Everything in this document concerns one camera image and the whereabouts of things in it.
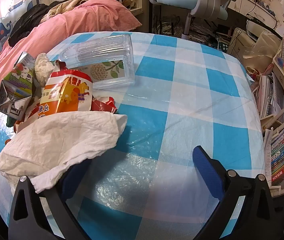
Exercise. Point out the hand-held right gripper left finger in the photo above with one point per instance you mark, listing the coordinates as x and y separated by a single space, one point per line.
69 182

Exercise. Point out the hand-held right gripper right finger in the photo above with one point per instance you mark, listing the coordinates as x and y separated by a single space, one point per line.
207 170

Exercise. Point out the large white paper napkin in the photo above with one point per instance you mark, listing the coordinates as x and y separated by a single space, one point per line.
57 135

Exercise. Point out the orange snack bag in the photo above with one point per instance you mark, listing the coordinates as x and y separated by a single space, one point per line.
67 92

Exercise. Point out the milk carton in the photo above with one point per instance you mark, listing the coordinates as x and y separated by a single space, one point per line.
17 85

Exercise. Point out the blue checked plastic tablecloth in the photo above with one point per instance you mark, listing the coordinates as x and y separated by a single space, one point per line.
182 105

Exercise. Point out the stack of flat books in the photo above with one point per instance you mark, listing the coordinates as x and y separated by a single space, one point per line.
282 155

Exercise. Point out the green packet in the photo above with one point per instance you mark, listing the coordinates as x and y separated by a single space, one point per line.
10 121

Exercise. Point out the red torn wrapper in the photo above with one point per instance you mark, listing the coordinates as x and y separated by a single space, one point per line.
104 103

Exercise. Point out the pile of papers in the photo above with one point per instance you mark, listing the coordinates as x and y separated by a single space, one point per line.
269 97

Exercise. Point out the small crumpled white tissue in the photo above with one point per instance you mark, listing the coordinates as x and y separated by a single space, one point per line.
42 67

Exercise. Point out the cream cabinet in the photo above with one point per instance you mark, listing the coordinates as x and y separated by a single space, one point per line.
239 42

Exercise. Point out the clear plastic bag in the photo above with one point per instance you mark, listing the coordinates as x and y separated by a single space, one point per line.
264 47

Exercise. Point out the clear plastic bottle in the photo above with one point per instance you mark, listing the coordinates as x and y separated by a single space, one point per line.
102 50

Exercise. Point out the stack of newspapers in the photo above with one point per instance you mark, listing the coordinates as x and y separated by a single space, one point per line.
202 32

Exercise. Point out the pink blanket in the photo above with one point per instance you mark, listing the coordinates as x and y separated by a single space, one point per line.
69 22

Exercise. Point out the black jacket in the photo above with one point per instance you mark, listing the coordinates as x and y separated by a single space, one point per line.
29 20

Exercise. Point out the grey office chair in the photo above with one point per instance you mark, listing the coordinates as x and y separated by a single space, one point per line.
207 2

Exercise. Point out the white desk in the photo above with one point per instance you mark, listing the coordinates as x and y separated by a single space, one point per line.
262 10

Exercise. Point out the beige cloth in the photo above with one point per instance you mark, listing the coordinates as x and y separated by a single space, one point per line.
67 5

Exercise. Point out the whale print wall covering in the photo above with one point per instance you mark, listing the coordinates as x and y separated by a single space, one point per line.
3 30

